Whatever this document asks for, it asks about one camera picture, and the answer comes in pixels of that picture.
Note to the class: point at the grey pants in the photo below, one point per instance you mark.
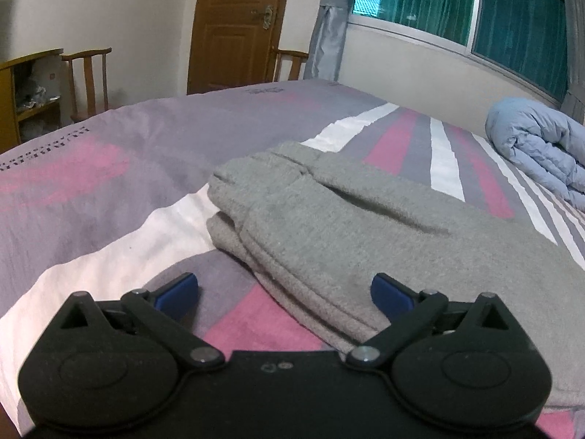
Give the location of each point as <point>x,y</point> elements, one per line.
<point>342,219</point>

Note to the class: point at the brown wooden door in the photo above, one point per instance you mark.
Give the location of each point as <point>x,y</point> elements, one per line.
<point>228,45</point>

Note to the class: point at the wooden chair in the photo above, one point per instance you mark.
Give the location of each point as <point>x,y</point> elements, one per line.
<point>87,82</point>
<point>288,57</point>

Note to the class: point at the light blue folded quilt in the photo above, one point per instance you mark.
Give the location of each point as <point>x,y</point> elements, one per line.
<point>534,146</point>

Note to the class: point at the window with green glass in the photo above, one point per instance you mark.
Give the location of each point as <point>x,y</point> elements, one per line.
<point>512,23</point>

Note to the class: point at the grey tied curtain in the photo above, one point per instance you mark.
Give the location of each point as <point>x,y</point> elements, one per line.
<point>327,32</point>

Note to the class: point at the wooden cabinet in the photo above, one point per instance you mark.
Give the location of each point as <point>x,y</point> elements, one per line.
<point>7,100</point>

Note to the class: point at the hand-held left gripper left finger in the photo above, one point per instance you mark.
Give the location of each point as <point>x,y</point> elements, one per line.
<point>179,293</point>

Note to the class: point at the striped pink grey bedsheet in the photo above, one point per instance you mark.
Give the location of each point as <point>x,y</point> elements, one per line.
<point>137,155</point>

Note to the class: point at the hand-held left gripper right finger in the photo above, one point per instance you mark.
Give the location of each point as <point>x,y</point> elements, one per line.
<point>388,296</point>

